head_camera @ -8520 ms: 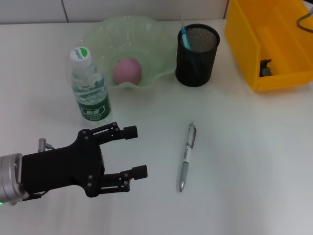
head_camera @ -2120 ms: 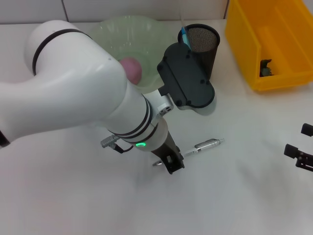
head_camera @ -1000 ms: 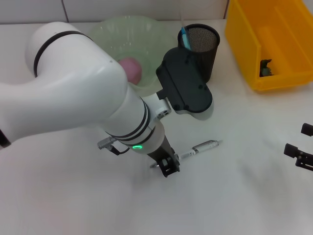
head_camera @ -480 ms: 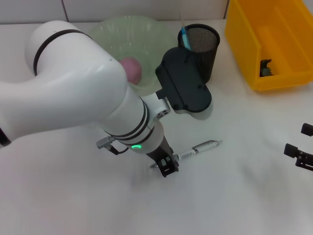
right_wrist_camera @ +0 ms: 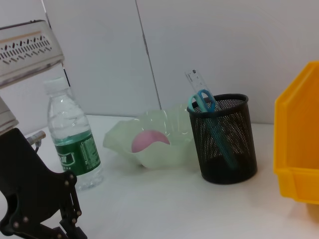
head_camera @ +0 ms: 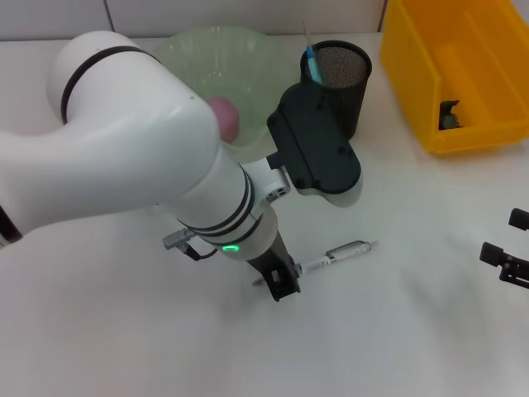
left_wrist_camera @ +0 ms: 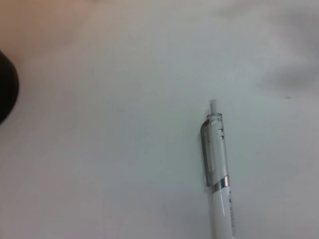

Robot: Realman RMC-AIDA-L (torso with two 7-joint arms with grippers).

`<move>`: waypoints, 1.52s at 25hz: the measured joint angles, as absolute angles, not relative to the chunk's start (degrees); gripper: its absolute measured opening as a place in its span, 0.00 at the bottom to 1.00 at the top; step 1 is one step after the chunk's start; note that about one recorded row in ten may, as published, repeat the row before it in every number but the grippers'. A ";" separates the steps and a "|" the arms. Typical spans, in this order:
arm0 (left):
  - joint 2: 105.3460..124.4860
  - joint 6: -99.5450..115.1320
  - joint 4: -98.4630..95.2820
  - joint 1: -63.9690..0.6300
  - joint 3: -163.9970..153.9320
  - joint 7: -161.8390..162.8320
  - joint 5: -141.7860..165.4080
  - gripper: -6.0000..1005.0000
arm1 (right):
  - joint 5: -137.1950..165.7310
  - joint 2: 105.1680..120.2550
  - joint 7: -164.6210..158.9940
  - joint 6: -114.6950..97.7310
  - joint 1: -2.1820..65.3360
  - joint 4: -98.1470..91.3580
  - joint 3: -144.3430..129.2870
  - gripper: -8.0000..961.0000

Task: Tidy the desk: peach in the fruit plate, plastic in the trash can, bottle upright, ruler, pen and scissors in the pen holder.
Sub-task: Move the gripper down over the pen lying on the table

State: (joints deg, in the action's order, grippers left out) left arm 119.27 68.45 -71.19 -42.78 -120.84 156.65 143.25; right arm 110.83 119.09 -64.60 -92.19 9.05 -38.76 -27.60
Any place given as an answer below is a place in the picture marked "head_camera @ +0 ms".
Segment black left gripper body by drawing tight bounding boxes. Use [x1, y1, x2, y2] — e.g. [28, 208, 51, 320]
[245, 229, 299, 282]

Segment silver white ballpoint pen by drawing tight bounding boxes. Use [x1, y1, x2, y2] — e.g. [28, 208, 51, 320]
[251, 239, 379, 287]

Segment green plastic wrapper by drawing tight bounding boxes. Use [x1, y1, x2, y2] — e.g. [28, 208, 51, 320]
[438, 100, 464, 131]

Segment pink peach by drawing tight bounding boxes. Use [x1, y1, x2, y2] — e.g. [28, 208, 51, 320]
[207, 96, 241, 140]

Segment blue plastic scissors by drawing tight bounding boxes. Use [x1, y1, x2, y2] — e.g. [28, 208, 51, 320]
[305, 44, 327, 86]

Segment black mesh pen holder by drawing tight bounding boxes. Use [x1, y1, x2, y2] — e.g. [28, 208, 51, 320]
[299, 40, 372, 140]

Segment green wavy glass fruit bowl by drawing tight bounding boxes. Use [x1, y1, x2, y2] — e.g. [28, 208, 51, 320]
[153, 26, 299, 161]

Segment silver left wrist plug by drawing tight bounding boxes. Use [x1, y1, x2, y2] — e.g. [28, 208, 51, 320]
[162, 231, 196, 250]

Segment yellow plastic bin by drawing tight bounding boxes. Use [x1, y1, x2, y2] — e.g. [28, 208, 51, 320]
[379, 0, 529, 156]

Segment thin black left wrist cable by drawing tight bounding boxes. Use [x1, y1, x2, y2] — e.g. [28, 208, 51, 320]
[185, 243, 218, 262]

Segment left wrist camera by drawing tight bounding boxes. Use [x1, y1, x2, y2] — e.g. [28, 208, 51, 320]
[266, 81, 365, 208]

